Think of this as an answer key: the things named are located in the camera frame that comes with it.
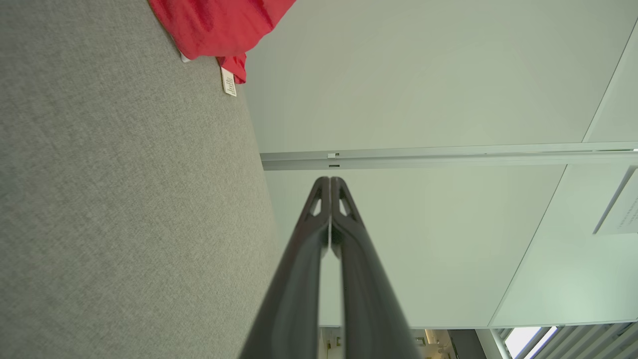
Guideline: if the grey metal partition post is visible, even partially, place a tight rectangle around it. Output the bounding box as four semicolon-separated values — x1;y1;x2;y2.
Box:
260;142;638;172

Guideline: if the window with blind slats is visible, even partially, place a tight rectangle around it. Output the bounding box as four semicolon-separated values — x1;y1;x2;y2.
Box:
498;323;638;359

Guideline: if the red garment with thin stripes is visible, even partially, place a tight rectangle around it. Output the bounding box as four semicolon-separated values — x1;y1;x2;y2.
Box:
149;0;297;98

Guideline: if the white paper wall notice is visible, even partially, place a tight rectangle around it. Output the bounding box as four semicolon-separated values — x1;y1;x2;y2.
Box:
593;166;638;236

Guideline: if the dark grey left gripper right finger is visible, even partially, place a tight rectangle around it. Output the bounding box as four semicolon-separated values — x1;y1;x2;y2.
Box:
330;176;422;359

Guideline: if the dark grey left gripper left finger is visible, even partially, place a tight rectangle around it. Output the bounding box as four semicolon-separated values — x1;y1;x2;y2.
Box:
239;176;331;359

